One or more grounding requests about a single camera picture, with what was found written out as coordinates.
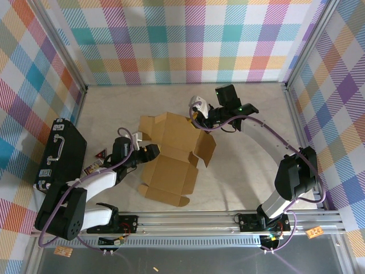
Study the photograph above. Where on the brown cardboard paper box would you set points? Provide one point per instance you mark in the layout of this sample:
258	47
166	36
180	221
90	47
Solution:
171	171

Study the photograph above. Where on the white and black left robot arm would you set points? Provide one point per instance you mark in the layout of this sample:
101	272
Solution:
99	182

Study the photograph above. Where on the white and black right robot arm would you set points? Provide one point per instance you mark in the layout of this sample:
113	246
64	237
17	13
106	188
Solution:
293	177

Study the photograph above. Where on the small purple yellow card box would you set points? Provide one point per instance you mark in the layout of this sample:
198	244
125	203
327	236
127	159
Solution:
92	168

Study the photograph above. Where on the small red triangle piece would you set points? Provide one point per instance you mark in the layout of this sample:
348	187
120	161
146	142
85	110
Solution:
101	155

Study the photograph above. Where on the orange sticker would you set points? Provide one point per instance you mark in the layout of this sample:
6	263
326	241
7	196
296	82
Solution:
62	251
314	232

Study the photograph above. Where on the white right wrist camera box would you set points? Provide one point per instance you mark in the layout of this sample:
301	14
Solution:
201	104

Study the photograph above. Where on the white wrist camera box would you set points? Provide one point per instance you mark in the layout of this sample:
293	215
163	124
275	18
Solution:
137	140
201	104

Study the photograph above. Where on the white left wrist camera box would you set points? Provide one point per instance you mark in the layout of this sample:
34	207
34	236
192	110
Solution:
137	140

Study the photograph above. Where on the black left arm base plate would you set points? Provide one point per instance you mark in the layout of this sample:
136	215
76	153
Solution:
128	222

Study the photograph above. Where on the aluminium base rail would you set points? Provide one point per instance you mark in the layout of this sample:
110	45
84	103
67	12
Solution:
185	222

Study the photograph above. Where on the black connector bracket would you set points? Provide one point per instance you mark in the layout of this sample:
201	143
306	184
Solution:
107	242
268	242

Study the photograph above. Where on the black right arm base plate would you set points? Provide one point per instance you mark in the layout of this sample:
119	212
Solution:
248	222

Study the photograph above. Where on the aluminium frame post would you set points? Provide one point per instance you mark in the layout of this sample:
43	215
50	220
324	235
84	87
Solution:
310	42
65	51

